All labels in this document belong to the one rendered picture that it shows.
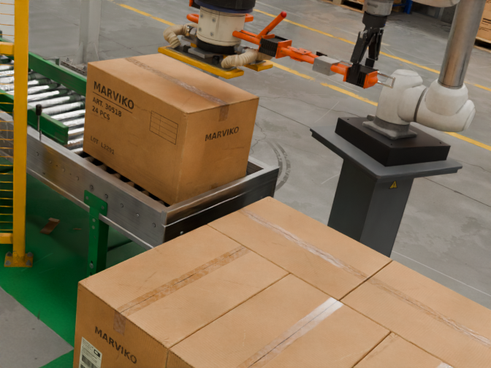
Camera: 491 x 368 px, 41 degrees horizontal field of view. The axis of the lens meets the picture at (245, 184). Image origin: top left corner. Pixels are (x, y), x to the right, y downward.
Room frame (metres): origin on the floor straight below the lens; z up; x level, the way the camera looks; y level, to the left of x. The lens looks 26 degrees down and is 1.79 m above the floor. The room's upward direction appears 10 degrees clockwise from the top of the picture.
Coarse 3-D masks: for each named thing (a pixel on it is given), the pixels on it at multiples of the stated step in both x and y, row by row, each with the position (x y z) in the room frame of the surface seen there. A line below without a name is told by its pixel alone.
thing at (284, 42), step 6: (264, 36) 2.32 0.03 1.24; (270, 36) 2.36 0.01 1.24; (276, 36) 2.38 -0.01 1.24; (264, 42) 2.29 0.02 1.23; (270, 42) 2.28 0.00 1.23; (276, 42) 2.27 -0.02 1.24; (282, 42) 2.28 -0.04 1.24; (288, 42) 2.32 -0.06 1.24; (264, 48) 2.29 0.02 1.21; (270, 48) 2.29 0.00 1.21; (276, 48) 2.27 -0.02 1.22; (270, 54) 2.28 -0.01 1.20; (276, 54) 2.27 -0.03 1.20; (282, 54) 2.30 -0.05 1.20
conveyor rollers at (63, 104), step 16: (0, 80) 3.24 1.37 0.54; (32, 80) 3.31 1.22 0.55; (48, 80) 3.38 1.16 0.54; (32, 96) 3.09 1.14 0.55; (48, 96) 3.16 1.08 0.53; (64, 96) 3.16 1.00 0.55; (80, 96) 3.23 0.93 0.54; (48, 112) 2.95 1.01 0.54; (64, 112) 2.96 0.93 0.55; (80, 112) 3.01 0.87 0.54; (32, 128) 2.77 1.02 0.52; (80, 128) 2.81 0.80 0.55; (80, 144) 2.67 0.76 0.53; (96, 160) 2.53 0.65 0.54; (144, 192) 2.30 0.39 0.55
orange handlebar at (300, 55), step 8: (192, 16) 2.50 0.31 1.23; (248, 16) 2.67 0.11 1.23; (240, 32) 2.39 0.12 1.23; (248, 32) 2.41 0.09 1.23; (248, 40) 2.35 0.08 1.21; (256, 40) 2.33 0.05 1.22; (288, 48) 2.31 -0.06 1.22; (296, 48) 2.30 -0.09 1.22; (296, 56) 2.24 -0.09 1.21; (304, 56) 2.23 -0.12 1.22; (312, 56) 2.26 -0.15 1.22; (336, 72) 2.16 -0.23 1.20; (344, 72) 2.14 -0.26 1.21; (376, 80) 2.11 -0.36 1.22
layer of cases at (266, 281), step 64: (192, 256) 1.91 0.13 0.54; (256, 256) 1.99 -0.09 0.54; (320, 256) 2.07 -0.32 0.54; (384, 256) 2.15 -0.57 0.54; (128, 320) 1.53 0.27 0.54; (192, 320) 1.57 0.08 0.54; (256, 320) 1.63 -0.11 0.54; (320, 320) 1.69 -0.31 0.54; (384, 320) 1.75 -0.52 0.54; (448, 320) 1.81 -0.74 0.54
